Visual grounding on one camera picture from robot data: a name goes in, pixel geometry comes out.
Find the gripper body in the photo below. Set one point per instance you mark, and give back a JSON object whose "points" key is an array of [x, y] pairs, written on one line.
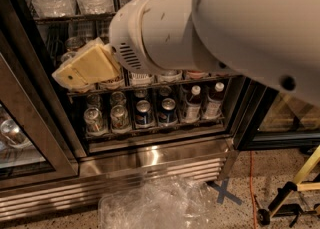
{"points": [[124, 39]]}

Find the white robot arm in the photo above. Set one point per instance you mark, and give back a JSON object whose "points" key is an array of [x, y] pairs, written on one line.
{"points": [[274, 42]]}

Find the back left gold can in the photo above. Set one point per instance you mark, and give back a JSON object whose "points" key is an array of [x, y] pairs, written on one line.
{"points": [[74, 43]]}

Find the gold can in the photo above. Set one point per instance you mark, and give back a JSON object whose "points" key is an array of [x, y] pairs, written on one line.
{"points": [[68, 55], [74, 43]]}

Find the front left gold can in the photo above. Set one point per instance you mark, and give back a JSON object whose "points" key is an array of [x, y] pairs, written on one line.
{"points": [[68, 55]]}

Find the back left silver can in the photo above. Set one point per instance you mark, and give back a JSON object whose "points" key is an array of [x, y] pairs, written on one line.
{"points": [[94, 100]]}

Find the silver can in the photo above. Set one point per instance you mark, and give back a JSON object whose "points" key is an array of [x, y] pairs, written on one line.
{"points": [[119, 117], [94, 100], [94, 120], [117, 98]]}

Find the front left silver can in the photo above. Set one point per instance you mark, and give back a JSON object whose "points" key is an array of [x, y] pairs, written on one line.
{"points": [[94, 120]]}

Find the front left pepsi can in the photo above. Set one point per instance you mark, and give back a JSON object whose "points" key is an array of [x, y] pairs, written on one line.
{"points": [[143, 115]]}

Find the pepsi can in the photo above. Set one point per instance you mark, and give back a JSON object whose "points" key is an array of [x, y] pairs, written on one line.
{"points": [[167, 113], [143, 115]]}

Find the front right pepsi can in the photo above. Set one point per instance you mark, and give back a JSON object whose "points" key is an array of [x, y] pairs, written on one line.
{"points": [[167, 113]]}

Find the stainless steel display fridge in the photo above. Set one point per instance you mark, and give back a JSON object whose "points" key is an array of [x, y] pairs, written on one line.
{"points": [[66, 167]]}

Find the can behind left door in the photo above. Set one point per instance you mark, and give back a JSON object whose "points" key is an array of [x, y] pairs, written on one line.
{"points": [[11, 131]]}

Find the left white cap bottle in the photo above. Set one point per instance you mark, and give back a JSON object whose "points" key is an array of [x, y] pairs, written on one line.
{"points": [[192, 105]]}

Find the white cap bottle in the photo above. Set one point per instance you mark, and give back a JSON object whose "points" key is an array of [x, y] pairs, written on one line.
{"points": [[213, 102], [192, 105]]}

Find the right white cap bottle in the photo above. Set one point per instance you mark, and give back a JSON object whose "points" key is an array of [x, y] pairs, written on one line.
{"points": [[213, 102]]}

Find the clear plastic bin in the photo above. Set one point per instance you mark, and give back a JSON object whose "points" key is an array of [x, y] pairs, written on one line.
{"points": [[170, 203]]}

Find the blue tape cross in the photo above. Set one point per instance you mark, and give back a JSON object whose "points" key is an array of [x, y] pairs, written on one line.
{"points": [[223, 192]]}

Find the yellow black stand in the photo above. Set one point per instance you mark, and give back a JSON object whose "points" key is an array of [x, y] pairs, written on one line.
{"points": [[278, 206]]}

